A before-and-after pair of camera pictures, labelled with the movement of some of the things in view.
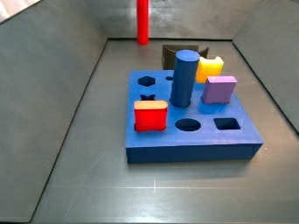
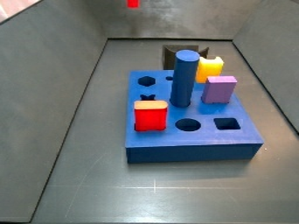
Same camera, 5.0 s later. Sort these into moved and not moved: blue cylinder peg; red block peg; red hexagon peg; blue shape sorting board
Moved: red hexagon peg
Not moved: red block peg; blue cylinder peg; blue shape sorting board
